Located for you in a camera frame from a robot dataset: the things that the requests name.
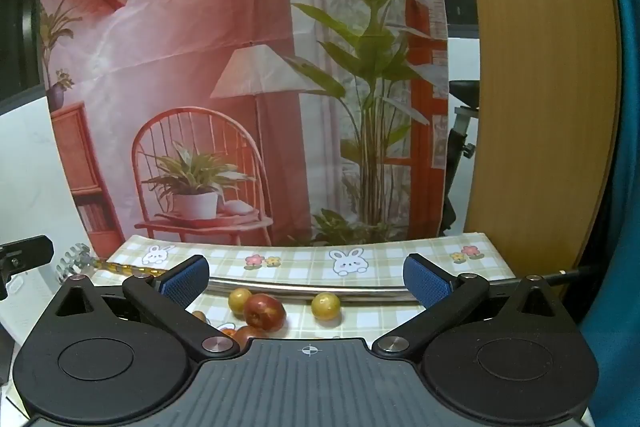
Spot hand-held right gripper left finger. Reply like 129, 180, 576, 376
47, 254, 241, 360

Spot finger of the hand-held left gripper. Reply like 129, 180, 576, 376
0, 234, 54, 300

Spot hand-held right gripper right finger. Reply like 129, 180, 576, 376
372, 252, 568, 360

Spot large red apple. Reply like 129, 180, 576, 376
232, 326, 266, 350

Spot small yellow plum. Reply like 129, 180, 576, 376
228, 288, 252, 314

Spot small red apple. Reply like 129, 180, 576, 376
243, 293, 287, 333

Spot telescopic metal rod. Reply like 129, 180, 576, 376
55, 243, 601, 304

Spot checked rabbit tablecloth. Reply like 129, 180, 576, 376
90, 232, 516, 343

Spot black exercise bike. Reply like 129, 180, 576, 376
440, 80, 481, 235

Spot wooden board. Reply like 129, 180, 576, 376
460, 0, 623, 298

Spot teal cloth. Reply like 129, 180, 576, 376
575, 0, 640, 427

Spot dark panel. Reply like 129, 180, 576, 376
0, 0, 51, 103

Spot printed room backdrop cloth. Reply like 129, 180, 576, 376
40, 0, 448, 258

